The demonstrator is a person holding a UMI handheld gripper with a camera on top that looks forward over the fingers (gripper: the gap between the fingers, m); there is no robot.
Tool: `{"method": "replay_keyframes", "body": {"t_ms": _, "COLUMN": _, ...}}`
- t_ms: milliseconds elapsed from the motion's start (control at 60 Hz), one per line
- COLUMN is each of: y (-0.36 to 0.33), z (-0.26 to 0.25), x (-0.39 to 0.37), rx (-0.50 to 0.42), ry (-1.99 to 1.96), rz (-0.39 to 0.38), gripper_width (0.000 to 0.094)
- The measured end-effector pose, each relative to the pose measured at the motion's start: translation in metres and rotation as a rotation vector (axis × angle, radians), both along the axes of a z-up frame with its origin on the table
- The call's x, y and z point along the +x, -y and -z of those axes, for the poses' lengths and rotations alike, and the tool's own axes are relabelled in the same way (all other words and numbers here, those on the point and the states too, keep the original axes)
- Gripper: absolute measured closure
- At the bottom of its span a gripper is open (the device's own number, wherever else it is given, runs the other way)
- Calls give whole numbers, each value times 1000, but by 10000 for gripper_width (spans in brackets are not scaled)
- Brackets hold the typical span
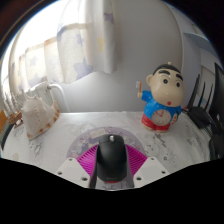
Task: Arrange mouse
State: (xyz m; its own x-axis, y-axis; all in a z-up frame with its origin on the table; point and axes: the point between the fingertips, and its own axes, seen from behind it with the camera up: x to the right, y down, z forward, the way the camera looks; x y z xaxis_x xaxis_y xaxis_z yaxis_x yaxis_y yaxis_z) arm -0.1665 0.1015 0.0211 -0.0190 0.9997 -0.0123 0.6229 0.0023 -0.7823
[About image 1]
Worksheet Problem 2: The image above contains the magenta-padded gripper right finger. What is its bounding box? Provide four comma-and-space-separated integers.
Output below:
124, 147, 170, 190

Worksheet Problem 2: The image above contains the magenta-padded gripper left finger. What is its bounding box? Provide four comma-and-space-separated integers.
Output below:
55, 147, 101, 190

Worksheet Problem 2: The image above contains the black computer mouse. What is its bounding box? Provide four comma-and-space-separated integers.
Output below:
95, 134, 129, 184

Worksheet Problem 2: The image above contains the white printed tablecloth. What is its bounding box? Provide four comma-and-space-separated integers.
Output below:
0, 110, 214, 192

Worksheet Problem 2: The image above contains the white knitted shell ornament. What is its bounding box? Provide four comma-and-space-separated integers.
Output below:
20, 89, 61, 140

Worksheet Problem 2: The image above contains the cartoon boy clock figurine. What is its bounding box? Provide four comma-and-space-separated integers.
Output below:
137, 61, 185, 133

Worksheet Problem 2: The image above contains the white star-print curtain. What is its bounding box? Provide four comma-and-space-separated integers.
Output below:
6, 0, 118, 98

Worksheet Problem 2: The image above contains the white metal rail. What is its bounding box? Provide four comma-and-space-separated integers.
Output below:
28, 81, 72, 114

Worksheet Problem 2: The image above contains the white wall shelf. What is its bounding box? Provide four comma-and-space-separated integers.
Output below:
181, 29, 224, 58

